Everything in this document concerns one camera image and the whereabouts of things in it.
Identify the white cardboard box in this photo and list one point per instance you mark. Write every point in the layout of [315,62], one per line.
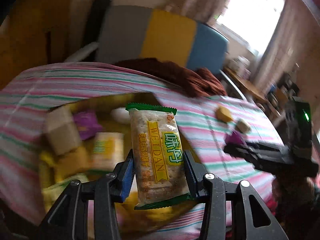
[61,131]

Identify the grey yellow blue chair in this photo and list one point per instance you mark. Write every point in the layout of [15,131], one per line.
[131,32]

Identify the yellow sponge on bed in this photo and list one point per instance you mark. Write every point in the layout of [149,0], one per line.
[223,114]

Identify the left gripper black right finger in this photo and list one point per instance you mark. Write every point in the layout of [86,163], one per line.
[194,173]

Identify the gold metal tray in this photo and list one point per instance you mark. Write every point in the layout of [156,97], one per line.
[56,168]

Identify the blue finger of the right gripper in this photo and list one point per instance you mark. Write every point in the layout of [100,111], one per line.
[263,156]

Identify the cluttered white shelf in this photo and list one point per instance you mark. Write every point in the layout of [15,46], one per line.
[284,89]

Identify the purple snack packet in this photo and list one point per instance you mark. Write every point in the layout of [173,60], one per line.
[235,137]

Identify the wooden side table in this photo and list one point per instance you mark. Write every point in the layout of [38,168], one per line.
[245,85]

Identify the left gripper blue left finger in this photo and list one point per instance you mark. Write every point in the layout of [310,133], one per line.
[125,173]

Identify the green cracker packet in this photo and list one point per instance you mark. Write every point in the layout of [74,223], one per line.
[158,154]

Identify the black rolled mat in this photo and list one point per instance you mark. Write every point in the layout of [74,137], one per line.
[93,27]

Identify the maroon crumpled cloth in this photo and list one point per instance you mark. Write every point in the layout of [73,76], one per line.
[195,84]

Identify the striped bed sheet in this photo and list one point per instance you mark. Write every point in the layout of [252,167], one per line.
[26,100]

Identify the cream rolled sock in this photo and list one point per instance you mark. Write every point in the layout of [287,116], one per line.
[242,126]

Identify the wooden wardrobe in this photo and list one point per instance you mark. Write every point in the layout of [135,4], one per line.
[34,33]

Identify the yellow knitted item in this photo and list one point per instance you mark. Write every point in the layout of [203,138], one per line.
[51,193]

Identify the pink curtain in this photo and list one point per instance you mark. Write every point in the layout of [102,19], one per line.
[269,27]

